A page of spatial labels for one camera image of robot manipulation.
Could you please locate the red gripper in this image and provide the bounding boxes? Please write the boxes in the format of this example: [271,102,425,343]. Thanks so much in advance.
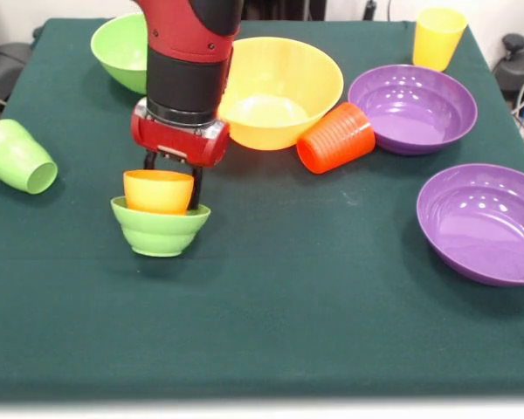
[129,103,231,211]

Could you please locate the orange cup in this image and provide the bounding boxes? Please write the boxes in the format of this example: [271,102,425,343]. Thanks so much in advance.
[122,169,196,216]

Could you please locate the small green bowl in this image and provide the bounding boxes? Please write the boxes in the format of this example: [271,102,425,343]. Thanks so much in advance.
[110,195,212,258]

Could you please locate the large green bowl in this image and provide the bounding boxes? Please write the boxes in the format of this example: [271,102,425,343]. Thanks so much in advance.
[90,12,149,95]

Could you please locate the large orange bowl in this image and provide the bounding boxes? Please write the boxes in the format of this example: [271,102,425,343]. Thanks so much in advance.
[217,36,346,152]

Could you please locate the green cup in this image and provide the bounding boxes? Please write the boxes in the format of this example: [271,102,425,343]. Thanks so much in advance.
[0,118,59,196]

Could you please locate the red cup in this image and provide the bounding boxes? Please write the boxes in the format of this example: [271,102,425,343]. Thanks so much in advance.
[295,102,377,175]

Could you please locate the purple bowl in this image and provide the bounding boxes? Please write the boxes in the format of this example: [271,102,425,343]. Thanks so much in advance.
[416,163,524,288]
[348,64,479,156]

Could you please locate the dark green tablecloth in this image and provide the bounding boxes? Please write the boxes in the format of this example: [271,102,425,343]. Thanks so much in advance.
[0,17,524,401]

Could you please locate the grey black machine base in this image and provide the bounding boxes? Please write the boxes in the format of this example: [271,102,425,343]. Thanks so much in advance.
[0,41,34,106]
[493,33,524,95]

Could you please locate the yellow cup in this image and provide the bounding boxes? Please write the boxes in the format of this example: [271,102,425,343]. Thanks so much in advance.
[411,6,470,72]

